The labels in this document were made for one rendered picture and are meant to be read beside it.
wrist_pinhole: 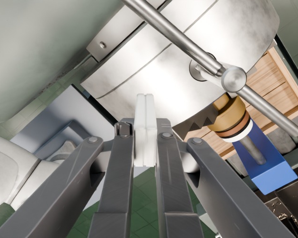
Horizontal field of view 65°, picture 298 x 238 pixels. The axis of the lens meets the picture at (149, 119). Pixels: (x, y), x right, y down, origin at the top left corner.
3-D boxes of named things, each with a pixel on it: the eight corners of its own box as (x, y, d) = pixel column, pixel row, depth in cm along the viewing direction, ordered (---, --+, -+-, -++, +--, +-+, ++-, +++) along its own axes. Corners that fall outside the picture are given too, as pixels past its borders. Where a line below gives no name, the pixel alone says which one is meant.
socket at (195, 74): (214, 60, 30) (223, 63, 27) (197, 81, 31) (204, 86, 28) (195, 44, 29) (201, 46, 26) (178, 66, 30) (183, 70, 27)
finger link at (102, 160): (133, 174, 14) (83, 174, 14) (135, 134, 19) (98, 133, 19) (133, 153, 14) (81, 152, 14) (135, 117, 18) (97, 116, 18)
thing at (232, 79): (208, 61, 30) (253, 77, 19) (197, 75, 30) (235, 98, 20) (195, 51, 29) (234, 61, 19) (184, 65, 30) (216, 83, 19)
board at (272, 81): (141, 103, 70) (140, 108, 66) (249, 16, 58) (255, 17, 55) (200, 165, 79) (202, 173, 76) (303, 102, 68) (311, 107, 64)
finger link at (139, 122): (144, 167, 16) (133, 167, 16) (144, 123, 22) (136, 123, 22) (145, 128, 15) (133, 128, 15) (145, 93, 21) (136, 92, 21)
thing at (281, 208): (240, 199, 72) (245, 213, 67) (270, 183, 68) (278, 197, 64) (272, 235, 78) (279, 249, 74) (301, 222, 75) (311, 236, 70)
